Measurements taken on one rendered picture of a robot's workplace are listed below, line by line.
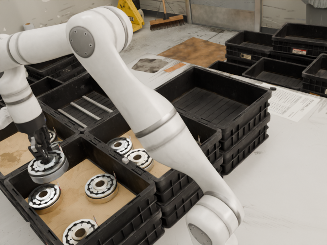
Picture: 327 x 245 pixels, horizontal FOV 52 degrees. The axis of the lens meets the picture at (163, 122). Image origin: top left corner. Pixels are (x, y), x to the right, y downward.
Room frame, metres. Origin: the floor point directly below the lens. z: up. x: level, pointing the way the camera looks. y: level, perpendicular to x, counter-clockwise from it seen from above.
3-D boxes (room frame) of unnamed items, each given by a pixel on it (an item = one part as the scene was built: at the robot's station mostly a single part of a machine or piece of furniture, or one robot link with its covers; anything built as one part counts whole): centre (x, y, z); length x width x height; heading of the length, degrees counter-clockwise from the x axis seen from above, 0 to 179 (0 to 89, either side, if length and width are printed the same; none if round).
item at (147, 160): (0.87, 0.11, 0.86); 0.10 x 0.10 x 0.01
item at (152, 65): (1.91, 0.03, 0.71); 0.22 x 0.19 x 0.01; 43
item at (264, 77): (1.93, -0.82, 0.31); 0.40 x 0.30 x 0.34; 42
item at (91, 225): (0.60, 0.28, 0.86); 0.10 x 0.10 x 0.01
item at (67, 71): (2.57, 0.79, 0.37); 0.40 x 0.30 x 0.45; 133
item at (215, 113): (1.11, -0.18, 0.87); 0.40 x 0.30 x 0.11; 38
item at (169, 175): (0.92, 0.05, 0.92); 0.40 x 0.30 x 0.02; 38
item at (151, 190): (0.73, 0.29, 0.92); 0.40 x 0.30 x 0.02; 38
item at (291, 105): (1.30, -0.55, 0.70); 0.33 x 0.23 x 0.01; 43
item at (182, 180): (0.92, 0.05, 0.87); 0.40 x 0.30 x 0.11; 38
